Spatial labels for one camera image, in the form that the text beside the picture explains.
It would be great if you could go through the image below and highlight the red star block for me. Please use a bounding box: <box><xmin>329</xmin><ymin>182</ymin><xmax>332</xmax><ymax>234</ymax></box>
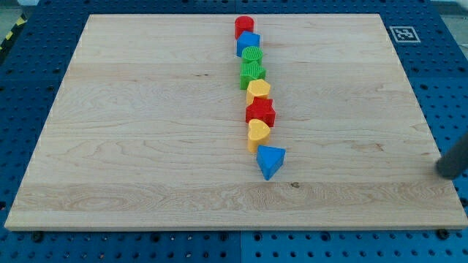
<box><xmin>245</xmin><ymin>97</ymin><xmax>276</xmax><ymax>127</ymax></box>

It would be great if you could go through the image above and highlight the green cylinder block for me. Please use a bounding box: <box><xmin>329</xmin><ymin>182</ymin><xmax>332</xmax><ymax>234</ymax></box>
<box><xmin>241</xmin><ymin>46</ymin><xmax>263</xmax><ymax>65</ymax></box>

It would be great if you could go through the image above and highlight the wooden board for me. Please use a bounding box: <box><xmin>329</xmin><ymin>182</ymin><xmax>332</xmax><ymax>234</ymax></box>
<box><xmin>5</xmin><ymin>14</ymin><xmax>467</xmax><ymax>232</ymax></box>

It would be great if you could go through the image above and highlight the blue triangle block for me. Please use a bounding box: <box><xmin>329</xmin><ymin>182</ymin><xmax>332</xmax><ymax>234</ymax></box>
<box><xmin>257</xmin><ymin>145</ymin><xmax>286</xmax><ymax>180</ymax></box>

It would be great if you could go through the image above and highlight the green star block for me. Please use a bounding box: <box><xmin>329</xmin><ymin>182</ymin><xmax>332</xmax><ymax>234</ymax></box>
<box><xmin>240</xmin><ymin>61</ymin><xmax>266</xmax><ymax>90</ymax></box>

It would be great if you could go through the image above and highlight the blue cube block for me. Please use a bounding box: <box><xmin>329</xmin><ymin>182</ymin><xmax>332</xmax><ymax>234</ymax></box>
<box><xmin>236</xmin><ymin>31</ymin><xmax>260</xmax><ymax>57</ymax></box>

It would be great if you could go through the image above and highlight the yellow black hazard tape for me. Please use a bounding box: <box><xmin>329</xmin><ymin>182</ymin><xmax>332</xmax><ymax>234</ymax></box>
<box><xmin>1</xmin><ymin>14</ymin><xmax>27</xmax><ymax>53</ymax></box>

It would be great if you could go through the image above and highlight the red cylinder block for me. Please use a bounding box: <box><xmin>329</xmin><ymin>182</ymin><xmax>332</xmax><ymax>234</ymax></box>
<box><xmin>234</xmin><ymin>15</ymin><xmax>254</xmax><ymax>39</ymax></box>

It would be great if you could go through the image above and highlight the yellow heart block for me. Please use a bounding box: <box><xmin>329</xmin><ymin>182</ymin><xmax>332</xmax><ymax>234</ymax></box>
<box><xmin>247</xmin><ymin>119</ymin><xmax>271</xmax><ymax>153</ymax></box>

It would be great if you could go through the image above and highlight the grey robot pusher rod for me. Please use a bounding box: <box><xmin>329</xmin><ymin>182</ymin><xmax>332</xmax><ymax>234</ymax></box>
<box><xmin>435</xmin><ymin>133</ymin><xmax>467</xmax><ymax>180</ymax></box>

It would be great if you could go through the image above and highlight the yellow hexagon block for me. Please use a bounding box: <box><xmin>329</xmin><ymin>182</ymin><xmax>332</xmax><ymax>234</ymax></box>
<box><xmin>246</xmin><ymin>79</ymin><xmax>271</xmax><ymax>106</ymax></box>

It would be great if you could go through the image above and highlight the white fiducial marker tag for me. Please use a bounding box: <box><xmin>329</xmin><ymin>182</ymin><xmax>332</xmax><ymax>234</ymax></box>
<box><xmin>390</xmin><ymin>26</ymin><xmax>420</xmax><ymax>43</ymax></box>

